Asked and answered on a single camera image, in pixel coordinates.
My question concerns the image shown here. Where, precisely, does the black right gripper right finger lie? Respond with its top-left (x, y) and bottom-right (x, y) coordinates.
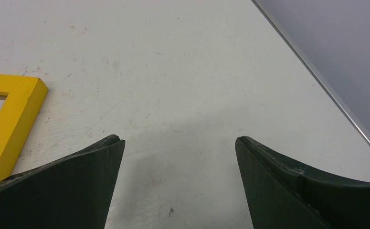
top-left (235, 136), bottom-right (370, 229)

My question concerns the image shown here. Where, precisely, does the yellow wooden picture frame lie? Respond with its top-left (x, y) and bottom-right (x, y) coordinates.
top-left (0, 74), bottom-right (48, 180)

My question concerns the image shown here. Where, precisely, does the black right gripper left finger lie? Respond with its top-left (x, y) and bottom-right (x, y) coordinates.
top-left (0, 135), bottom-right (125, 229)

